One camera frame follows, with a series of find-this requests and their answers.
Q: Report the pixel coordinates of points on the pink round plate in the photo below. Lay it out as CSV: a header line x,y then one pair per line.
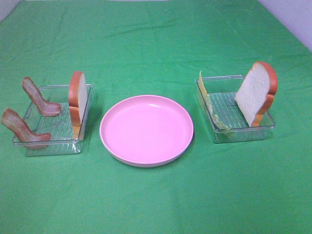
x,y
146,131

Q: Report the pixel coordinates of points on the green lettuce leaf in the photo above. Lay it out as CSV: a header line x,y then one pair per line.
x,y
224,111

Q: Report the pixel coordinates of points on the yellow cheese slice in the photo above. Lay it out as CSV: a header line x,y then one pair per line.
x,y
202,87

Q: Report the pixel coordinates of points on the green tablecloth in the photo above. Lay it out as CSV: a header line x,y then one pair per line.
x,y
157,47

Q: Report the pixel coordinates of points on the bacon strip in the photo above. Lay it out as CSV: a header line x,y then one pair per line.
x,y
45,108
20,128

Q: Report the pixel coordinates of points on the bread slice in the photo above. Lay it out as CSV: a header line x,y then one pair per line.
x,y
77,99
256,93

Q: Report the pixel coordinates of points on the left clear plastic tray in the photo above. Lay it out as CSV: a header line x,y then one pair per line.
x,y
62,141

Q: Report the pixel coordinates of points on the right clear plastic tray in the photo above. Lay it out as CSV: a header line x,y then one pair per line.
x,y
228,84

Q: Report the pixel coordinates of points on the clear plastic tray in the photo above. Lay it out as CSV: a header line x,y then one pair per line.
x,y
228,84
62,141

